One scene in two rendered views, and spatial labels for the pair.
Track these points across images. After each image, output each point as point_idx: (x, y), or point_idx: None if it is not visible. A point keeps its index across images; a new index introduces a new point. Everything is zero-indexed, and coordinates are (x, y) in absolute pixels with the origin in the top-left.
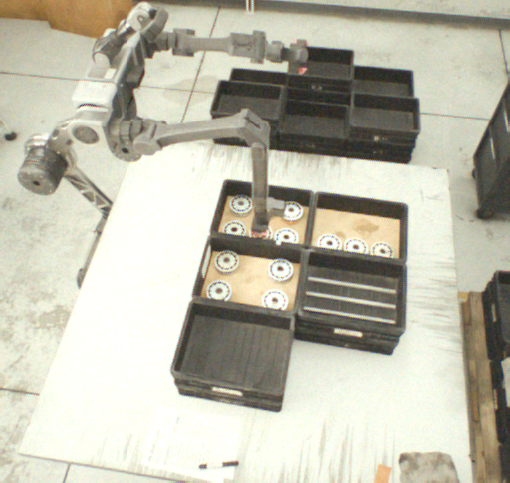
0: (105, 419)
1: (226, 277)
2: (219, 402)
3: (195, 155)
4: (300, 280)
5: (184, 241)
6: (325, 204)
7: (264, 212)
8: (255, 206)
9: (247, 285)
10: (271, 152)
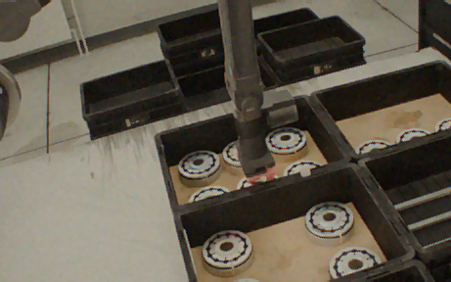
0: None
1: (241, 276)
2: None
3: (87, 158)
4: (383, 205)
5: (127, 271)
6: (330, 113)
7: (259, 123)
8: (245, 106)
9: (287, 271)
10: (198, 113)
